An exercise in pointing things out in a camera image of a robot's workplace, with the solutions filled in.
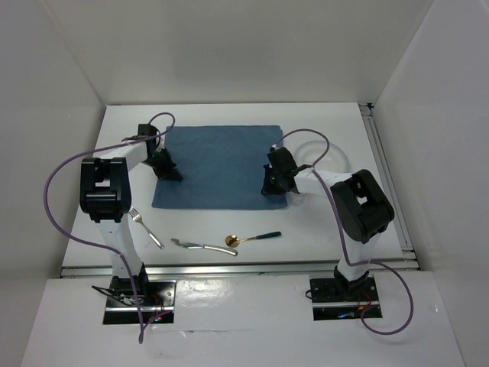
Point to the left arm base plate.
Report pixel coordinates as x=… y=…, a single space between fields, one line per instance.
x=157 y=305

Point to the silver knife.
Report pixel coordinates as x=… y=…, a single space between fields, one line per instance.
x=193 y=246

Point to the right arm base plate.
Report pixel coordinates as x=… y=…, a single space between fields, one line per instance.
x=329 y=303

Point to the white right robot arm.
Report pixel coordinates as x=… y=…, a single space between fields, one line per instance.
x=361 y=209

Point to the aluminium rail right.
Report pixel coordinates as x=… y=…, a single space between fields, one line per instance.
x=409 y=261

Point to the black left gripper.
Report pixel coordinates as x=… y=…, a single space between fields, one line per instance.
x=169 y=172

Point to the blue cloth placemat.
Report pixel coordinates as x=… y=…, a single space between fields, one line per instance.
x=222 y=168

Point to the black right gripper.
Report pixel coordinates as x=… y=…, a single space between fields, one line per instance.
x=269 y=189

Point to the silver fork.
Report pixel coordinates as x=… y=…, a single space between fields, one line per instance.
x=136 y=217

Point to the white plate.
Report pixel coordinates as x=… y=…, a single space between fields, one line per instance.
x=335 y=160

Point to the aluminium rail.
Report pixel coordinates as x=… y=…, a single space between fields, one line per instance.
x=209 y=270
x=409 y=261

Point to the aluminium rail front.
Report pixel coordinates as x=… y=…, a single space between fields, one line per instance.
x=209 y=270

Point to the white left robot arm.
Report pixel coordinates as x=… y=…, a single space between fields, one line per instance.
x=105 y=196

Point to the gold spoon green handle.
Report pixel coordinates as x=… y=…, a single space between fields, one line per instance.
x=233 y=241

